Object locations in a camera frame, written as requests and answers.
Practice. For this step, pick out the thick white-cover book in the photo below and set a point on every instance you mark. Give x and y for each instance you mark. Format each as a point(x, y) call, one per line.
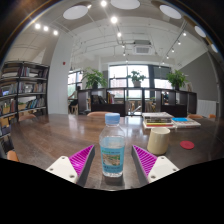
point(156, 116)

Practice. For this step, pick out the white ceiling air conditioner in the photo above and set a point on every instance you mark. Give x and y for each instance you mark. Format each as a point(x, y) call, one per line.
point(142, 49)

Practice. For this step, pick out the tall dark bookshelf unit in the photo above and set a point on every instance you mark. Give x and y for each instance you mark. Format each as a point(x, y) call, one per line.
point(30, 86)

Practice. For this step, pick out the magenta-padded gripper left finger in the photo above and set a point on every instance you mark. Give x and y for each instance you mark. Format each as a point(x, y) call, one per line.
point(76, 166)

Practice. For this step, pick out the clear blue-capped water bottle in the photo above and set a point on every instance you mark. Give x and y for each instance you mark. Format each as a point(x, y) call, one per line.
point(112, 150)

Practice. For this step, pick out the blue-cover book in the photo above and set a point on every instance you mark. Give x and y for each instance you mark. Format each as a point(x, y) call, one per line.
point(185, 122)

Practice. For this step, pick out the small green potted plant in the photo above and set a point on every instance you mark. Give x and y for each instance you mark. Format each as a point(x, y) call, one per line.
point(136, 77)

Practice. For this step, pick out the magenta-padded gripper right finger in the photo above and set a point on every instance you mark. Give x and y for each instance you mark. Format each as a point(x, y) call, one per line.
point(151, 165)

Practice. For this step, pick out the bushy green potted plant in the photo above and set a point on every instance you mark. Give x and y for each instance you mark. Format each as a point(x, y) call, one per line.
point(94, 78)
point(176, 79)

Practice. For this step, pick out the ceiling lights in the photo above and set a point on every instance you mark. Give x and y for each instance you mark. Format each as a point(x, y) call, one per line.
point(75, 12)

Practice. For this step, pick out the cream ceramic mug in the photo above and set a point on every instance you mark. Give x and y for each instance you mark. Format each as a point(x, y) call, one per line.
point(158, 141)

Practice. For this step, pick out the low black shelf unit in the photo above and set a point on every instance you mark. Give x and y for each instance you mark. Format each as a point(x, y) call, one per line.
point(110, 107)

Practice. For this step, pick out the white wall radiator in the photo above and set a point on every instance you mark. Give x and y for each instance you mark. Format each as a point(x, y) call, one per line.
point(206, 108)

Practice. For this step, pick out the flat book with colourful edge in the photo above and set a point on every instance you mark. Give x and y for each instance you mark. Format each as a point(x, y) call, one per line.
point(158, 126)

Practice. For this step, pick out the flat round red coaster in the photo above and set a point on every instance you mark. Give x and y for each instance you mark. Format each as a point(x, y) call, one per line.
point(187, 145)

